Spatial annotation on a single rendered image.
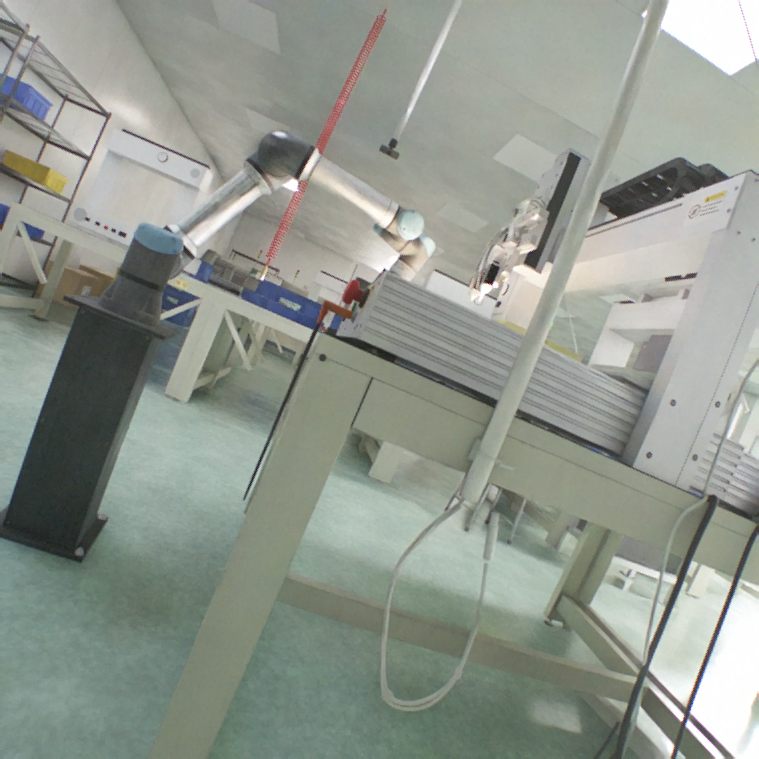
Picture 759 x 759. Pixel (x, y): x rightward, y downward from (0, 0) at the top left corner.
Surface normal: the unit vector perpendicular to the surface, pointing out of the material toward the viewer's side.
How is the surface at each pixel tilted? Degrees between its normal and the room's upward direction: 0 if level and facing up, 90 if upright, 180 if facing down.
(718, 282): 90
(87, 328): 90
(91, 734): 0
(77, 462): 90
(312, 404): 90
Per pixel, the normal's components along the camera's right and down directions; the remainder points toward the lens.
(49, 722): 0.40, -0.92
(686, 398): 0.13, 0.09
